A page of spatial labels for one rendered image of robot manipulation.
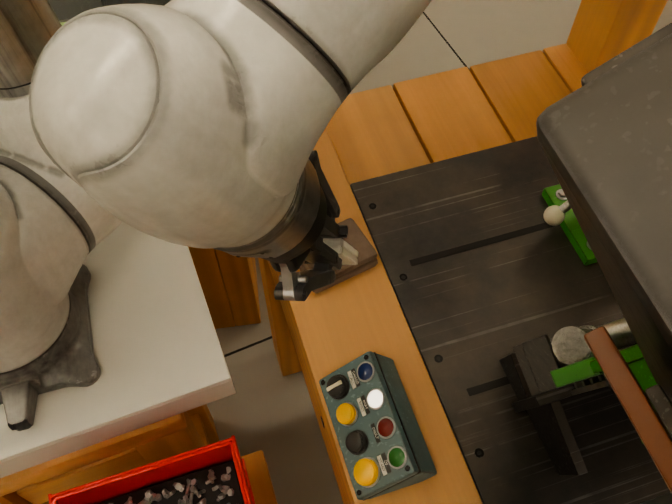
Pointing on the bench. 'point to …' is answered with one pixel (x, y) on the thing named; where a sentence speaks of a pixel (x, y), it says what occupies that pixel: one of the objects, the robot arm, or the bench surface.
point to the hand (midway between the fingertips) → (336, 252)
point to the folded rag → (357, 257)
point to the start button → (365, 472)
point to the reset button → (346, 413)
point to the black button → (355, 442)
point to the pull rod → (554, 215)
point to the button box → (383, 366)
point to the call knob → (336, 386)
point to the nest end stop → (526, 370)
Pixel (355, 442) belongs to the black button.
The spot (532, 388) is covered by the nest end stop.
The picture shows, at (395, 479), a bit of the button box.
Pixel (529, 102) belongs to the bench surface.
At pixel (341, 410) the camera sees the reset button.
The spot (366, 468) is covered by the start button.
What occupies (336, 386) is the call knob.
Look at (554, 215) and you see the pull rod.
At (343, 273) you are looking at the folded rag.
